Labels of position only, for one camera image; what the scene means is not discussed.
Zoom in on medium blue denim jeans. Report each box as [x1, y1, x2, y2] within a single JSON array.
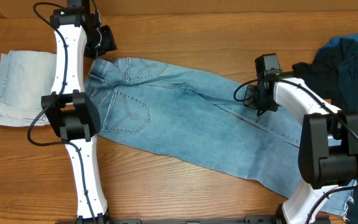
[[84, 57, 357, 217]]

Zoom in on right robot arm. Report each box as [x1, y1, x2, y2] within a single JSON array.
[[242, 54, 358, 224]]

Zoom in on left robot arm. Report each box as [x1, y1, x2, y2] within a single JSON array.
[[41, 1, 117, 223]]

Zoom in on folded light blue jeans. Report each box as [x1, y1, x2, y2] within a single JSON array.
[[0, 50, 56, 127]]

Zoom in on dark navy garment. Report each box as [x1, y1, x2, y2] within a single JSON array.
[[291, 29, 358, 224]]

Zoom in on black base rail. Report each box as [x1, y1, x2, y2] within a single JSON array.
[[54, 214, 331, 224]]

